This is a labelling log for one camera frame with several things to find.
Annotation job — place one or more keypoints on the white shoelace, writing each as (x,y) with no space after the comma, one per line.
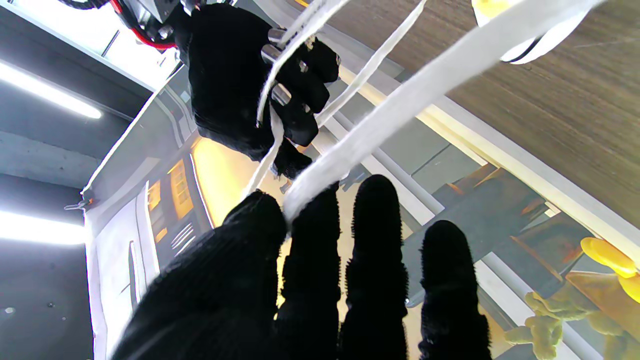
(400,120)

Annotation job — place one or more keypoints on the printed kitchen backdrop banner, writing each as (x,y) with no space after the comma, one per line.
(225,170)

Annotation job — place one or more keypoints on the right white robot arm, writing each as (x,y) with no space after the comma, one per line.
(145,12)

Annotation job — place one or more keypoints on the ceiling light strip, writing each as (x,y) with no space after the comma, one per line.
(50,90)
(35,227)

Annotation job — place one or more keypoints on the yellow canvas sneaker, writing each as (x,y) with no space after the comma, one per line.
(550,41)

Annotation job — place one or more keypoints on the right robot hand black glove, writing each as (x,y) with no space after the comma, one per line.
(225,80)

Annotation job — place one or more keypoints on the left robot hand black glove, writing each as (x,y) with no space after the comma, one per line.
(215,290)

